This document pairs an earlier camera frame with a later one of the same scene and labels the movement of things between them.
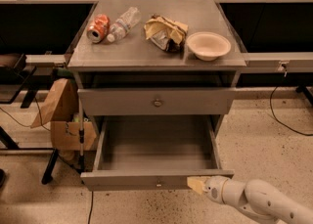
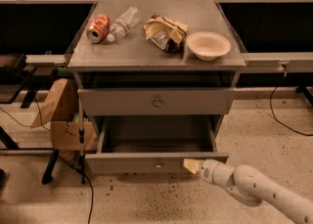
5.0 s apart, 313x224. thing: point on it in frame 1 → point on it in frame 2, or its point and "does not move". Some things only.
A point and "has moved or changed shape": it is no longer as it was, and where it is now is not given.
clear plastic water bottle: [123, 24] does not move
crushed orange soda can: [98, 29] does not move
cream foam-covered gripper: [215, 188] → [208, 169]
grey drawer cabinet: [155, 63] does not move
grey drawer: [155, 153] has moved or changed shape
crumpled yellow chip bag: [166, 34] does not move
